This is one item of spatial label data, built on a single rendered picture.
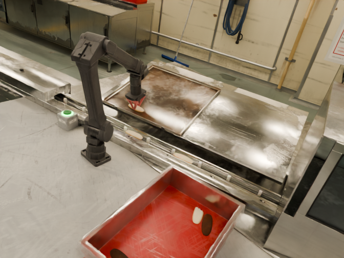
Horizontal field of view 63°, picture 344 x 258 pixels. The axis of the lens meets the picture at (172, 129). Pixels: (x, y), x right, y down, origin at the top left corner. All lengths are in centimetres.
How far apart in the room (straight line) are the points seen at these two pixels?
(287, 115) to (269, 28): 322
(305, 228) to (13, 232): 92
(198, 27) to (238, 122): 377
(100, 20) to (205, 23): 186
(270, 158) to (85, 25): 350
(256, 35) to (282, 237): 408
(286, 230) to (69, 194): 78
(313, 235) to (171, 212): 48
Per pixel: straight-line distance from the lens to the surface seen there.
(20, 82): 177
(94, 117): 115
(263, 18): 481
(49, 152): 135
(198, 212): 110
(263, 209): 118
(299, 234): 102
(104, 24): 411
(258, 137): 147
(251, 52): 492
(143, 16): 487
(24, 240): 105
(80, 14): 440
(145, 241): 100
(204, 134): 140
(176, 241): 102
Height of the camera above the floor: 164
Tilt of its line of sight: 32 degrees down
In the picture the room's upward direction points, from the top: 10 degrees clockwise
